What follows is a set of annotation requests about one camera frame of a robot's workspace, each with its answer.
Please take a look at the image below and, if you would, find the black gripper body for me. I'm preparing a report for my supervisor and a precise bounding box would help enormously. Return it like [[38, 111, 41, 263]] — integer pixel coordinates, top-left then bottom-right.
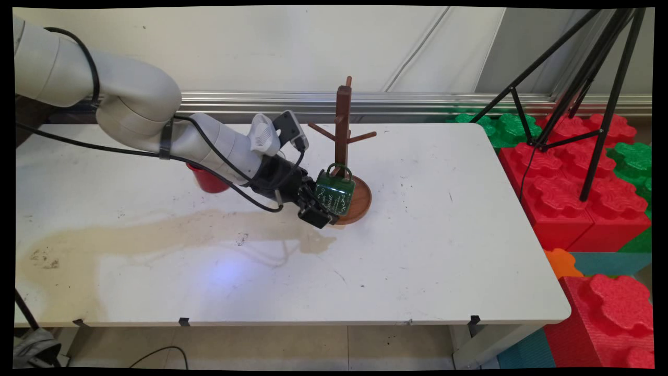
[[249, 155, 317, 208]]

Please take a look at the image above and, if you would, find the green enamel mug white print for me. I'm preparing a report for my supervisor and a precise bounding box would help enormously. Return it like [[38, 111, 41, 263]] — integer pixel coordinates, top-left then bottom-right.
[[314, 163, 356, 217]]

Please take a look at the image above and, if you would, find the red enamel mug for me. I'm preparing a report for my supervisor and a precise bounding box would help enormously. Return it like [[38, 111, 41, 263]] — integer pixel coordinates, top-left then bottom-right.
[[186, 162, 231, 194]]

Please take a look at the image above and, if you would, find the brown wooden mug tree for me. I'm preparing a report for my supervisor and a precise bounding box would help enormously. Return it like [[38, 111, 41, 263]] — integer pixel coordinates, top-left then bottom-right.
[[307, 76, 377, 226]]

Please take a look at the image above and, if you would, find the green foam block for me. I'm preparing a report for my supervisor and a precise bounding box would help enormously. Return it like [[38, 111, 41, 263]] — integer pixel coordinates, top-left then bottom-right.
[[605, 142, 653, 220], [444, 107, 543, 150]]

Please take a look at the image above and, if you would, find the white table leg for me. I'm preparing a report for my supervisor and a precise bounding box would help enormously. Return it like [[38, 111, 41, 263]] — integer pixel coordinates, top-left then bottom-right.
[[450, 323, 544, 370]]

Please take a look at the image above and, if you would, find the large red foam block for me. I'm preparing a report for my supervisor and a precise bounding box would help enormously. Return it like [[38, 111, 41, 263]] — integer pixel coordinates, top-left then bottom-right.
[[536, 112, 653, 253], [497, 141, 597, 252], [543, 274, 655, 369]]

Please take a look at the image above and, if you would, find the orange foam piece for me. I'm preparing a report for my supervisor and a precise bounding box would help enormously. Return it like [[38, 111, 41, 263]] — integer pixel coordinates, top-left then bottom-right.
[[543, 248, 585, 280]]

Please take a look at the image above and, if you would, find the teal foam mat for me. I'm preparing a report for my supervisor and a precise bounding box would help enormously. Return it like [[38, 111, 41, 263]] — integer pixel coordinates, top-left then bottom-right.
[[568, 251, 653, 277]]

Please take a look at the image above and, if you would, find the black tripod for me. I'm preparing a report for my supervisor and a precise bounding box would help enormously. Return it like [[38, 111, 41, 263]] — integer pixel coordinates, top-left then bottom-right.
[[470, 8, 647, 202]]

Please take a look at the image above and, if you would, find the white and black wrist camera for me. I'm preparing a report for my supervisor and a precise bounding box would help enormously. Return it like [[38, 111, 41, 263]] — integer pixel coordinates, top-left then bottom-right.
[[247, 110, 310, 158]]

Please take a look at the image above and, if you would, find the aluminium wall rail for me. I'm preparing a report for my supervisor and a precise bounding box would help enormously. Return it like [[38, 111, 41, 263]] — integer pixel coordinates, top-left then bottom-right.
[[175, 91, 653, 119]]

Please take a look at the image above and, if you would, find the white wall conduit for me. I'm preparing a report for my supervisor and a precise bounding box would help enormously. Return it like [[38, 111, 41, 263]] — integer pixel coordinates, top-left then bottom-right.
[[383, 6, 452, 93]]

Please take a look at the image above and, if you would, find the black floor cable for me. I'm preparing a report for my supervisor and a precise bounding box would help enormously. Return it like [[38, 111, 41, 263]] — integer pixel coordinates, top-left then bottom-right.
[[129, 345, 189, 369]]

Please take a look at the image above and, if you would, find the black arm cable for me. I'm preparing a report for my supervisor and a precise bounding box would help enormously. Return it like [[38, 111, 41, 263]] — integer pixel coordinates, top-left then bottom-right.
[[15, 27, 309, 214]]

